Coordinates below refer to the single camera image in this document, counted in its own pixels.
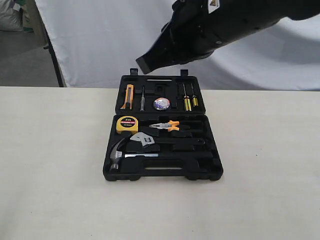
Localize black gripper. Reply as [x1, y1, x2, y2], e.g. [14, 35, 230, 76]
[135, 0, 251, 75]

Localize black electrical tape roll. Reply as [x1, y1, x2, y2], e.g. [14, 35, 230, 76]
[152, 97, 171, 111]

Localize black plastic tool case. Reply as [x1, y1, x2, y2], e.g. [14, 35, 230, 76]
[102, 68, 224, 181]

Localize chrome adjustable wrench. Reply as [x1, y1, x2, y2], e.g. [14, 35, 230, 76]
[129, 132, 205, 148]

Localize claw hammer black grip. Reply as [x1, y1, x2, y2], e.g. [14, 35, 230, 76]
[109, 138, 213, 172]

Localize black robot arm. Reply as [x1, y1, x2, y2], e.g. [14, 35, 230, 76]
[136, 0, 320, 74]

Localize short yellow black screwdriver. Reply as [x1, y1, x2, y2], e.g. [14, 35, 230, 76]
[190, 83, 199, 108]

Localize long yellow black screwdriver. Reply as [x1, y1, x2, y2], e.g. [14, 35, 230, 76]
[182, 83, 192, 112]

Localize clear tester screwdriver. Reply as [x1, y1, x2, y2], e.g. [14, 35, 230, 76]
[140, 85, 146, 112]

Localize orange utility knife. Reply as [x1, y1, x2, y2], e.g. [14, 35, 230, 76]
[120, 84, 134, 110]

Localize white backdrop cloth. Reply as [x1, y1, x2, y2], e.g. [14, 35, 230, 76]
[36, 0, 320, 91]

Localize yellow tape measure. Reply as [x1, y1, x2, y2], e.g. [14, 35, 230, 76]
[116, 116, 139, 135]

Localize black backdrop stand pole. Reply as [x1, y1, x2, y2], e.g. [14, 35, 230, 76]
[43, 28, 65, 88]

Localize wooden cabinet in background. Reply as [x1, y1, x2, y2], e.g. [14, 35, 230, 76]
[25, 0, 48, 46]

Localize white sack in background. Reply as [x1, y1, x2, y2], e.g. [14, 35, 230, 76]
[0, 0, 23, 32]

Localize orange handled pliers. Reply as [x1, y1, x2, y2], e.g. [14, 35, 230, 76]
[148, 120, 180, 132]

